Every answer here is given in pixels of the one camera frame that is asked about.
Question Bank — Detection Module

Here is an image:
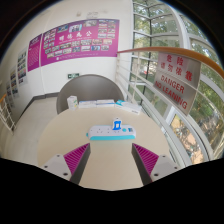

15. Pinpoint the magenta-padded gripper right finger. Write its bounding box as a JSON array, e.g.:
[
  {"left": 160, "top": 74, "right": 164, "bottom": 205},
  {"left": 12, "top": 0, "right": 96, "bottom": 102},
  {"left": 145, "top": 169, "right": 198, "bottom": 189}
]
[{"left": 131, "top": 142, "right": 181, "bottom": 186}]

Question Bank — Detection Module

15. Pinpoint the flat white box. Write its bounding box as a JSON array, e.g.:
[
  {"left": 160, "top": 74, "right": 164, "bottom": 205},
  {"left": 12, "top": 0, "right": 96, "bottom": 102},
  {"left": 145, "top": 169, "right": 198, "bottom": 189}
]
[
  {"left": 77, "top": 100, "right": 98, "bottom": 109},
  {"left": 96, "top": 98, "right": 116, "bottom": 108}
]

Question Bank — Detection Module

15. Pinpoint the short white railing orange handrail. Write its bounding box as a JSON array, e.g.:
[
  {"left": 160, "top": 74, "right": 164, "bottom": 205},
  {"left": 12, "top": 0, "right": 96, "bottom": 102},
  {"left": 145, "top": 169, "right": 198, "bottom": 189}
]
[{"left": 0, "top": 93, "right": 17, "bottom": 134}]

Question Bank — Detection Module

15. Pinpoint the white photo wall poster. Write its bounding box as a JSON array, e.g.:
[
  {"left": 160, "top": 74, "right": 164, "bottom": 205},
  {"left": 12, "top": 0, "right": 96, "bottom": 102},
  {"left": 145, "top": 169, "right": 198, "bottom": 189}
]
[
  {"left": 9, "top": 68, "right": 18, "bottom": 98},
  {"left": 17, "top": 49, "right": 28, "bottom": 86}
]

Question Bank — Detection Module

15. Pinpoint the clear warning sign red lettering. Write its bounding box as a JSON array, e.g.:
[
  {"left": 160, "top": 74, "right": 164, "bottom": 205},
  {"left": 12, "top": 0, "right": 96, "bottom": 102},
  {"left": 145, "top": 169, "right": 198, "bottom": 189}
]
[{"left": 153, "top": 51, "right": 202, "bottom": 116}]

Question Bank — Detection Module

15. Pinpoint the white and blue charger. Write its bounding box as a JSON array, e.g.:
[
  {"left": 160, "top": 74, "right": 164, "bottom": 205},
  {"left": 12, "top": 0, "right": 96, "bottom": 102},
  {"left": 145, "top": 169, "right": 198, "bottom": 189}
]
[{"left": 112, "top": 117, "right": 123, "bottom": 131}]

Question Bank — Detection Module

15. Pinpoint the white railing with wooden handrail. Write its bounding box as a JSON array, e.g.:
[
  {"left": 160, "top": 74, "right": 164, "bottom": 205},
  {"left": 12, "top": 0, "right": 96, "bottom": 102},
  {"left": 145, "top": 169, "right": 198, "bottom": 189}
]
[{"left": 114, "top": 46, "right": 224, "bottom": 168}]

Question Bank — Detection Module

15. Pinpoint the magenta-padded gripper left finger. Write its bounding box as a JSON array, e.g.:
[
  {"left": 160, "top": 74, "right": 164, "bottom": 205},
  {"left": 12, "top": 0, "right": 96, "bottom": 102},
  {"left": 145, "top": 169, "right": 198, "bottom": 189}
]
[{"left": 42, "top": 142, "right": 92, "bottom": 186}]

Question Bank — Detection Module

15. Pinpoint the grey curved chair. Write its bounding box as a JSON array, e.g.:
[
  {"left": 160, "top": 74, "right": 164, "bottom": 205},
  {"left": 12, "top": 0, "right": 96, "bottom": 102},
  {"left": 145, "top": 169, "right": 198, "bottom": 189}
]
[{"left": 55, "top": 73, "right": 125, "bottom": 115}]

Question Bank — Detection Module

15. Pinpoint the narrow magenta poster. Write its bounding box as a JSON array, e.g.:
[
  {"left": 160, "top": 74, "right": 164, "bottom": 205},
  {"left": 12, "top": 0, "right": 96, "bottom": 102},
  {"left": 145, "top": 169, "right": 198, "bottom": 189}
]
[{"left": 27, "top": 33, "right": 43, "bottom": 72}]

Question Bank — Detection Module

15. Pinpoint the white window frame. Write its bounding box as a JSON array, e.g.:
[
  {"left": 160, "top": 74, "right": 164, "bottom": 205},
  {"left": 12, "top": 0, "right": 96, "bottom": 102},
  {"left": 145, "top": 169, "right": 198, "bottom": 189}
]
[{"left": 131, "top": 0, "right": 224, "bottom": 161}]

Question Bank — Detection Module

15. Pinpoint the long white and teal box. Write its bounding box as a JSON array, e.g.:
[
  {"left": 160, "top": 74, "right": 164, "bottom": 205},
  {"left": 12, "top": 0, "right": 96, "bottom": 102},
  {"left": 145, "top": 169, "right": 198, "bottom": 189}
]
[{"left": 114, "top": 99, "right": 143, "bottom": 116}]

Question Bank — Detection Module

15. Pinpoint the white and teal power strip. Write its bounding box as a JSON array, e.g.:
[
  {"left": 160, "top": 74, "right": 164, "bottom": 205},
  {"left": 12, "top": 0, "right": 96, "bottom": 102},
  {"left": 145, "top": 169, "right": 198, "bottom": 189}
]
[{"left": 86, "top": 124, "right": 137, "bottom": 141}]

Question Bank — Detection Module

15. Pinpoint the large magenta photo poster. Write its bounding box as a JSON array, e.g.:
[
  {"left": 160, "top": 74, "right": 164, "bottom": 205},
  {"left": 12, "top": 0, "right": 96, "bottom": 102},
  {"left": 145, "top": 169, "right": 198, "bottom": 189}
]
[{"left": 40, "top": 18, "right": 120, "bottom": 67}]

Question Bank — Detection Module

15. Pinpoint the green exit sign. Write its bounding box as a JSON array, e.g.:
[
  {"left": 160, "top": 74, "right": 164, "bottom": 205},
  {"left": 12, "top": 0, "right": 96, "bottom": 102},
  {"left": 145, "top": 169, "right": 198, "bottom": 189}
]
[{"left": 67, "top": 72, "right": 81, "bottom": 80}]

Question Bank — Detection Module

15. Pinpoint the small upright white box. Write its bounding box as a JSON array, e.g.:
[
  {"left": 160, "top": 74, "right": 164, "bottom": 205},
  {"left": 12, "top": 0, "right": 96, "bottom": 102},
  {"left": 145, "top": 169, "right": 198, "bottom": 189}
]
[{"left": 66, "top": 95, "right": 79, "bottom": 111}]

